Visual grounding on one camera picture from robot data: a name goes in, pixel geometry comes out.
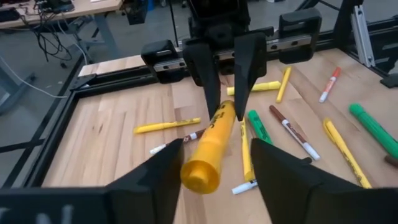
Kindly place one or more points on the grey desk leg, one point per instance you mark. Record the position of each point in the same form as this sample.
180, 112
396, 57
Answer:
107, 37

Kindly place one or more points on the silver aluminium extrusion post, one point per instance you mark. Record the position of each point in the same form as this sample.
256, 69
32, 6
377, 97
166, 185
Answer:
362, 37

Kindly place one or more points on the wooden top desk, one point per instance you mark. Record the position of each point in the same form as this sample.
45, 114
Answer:
93, 6

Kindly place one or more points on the brown thin dry-erase marker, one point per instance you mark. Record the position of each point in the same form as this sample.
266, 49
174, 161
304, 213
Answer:
293, 132

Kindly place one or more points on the orange-yellow chunky highlighter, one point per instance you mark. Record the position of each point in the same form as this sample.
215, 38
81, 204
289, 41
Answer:
208, 152

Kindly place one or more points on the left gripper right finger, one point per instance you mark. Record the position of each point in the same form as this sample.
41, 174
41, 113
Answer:
286, 186

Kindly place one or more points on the black metal table frame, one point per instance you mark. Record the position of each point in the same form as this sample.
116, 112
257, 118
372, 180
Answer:
49, 140

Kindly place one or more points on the grey desk foot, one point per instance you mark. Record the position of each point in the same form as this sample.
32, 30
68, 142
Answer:
12, 87

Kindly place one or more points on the yellow slim highlighter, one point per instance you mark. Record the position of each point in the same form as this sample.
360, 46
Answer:
284, 84
168, 125
261, 86
246, 149
345, 149

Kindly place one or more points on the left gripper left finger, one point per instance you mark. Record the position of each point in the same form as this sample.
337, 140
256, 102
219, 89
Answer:
146, 186

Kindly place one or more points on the green chunky highlighter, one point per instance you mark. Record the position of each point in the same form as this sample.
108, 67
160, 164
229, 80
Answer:
376, 130
259, 127

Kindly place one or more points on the orange thin dry-erase marker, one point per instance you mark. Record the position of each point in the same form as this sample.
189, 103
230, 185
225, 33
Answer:
329, 85

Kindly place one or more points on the red thin dry-erase marker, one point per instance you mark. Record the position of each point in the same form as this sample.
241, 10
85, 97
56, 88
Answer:
244, 187

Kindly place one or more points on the small white marker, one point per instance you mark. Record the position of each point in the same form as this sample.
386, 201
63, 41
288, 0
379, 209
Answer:
192, 136

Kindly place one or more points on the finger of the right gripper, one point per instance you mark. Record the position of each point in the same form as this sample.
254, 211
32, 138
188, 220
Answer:
205, 71
248, 71

